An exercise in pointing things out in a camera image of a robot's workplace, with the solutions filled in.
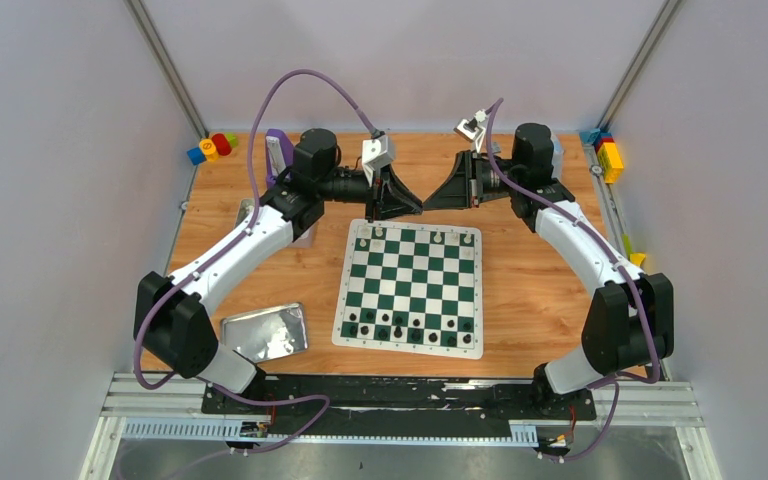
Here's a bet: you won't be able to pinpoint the silver tin box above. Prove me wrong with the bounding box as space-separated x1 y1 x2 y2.
234 198 318 249

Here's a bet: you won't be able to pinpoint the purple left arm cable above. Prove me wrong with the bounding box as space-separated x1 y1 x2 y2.
133 68 382 407

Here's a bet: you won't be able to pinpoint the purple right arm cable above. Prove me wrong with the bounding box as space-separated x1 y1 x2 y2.
483 97 664 463

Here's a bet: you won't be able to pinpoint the silver tin lid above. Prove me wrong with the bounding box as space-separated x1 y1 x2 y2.
220 302 309 363

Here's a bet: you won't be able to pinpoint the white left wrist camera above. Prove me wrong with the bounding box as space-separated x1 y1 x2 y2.
361 134 396 186

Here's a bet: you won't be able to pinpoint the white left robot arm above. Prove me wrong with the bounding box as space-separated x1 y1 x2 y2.
134 128 423 413

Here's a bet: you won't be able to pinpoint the green white chess board mat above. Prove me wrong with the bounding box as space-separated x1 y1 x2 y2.
332 219 484 360

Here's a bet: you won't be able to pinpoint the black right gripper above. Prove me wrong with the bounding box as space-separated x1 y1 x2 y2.
422 149 524 209

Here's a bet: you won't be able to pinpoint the purple metronome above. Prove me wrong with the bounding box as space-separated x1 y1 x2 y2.
264 129 294 187

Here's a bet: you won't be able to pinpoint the yellow red blue duplo bricks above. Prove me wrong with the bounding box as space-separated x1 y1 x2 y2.
579 129 625 184

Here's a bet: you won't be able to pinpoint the blue plastic bag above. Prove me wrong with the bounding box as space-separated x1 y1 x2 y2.
550 132 564 180

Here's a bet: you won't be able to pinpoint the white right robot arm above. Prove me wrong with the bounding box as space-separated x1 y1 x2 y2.
424 117 675 418

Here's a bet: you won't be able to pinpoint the colourful toy block stack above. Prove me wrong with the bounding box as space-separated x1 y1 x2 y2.
186 133 239 166

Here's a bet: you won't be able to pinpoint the yellow curved block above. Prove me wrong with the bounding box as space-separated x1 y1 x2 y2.
628 252 647 268

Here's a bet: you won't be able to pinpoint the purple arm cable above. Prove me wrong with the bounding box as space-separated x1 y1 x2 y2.
483 97 664 463
133 68 382 407

